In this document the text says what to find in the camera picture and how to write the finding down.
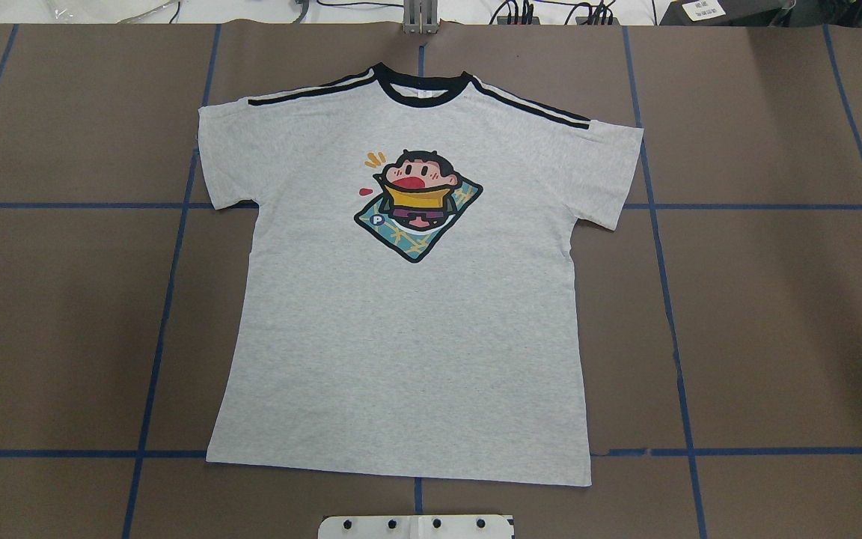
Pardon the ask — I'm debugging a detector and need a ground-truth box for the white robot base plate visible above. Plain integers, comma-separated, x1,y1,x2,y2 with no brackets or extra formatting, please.
317,514,516,538

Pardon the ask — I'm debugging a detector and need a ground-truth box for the grey aluminium frame post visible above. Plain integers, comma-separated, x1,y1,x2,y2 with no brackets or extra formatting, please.
403,0,440,35

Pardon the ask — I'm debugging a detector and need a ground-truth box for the black cable bundle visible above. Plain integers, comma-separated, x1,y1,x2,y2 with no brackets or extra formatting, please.
489,0,620,26

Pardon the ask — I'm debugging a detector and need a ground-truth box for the grey cartoon print t-shirt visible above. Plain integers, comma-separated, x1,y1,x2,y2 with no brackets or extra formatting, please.
198,64,644,487

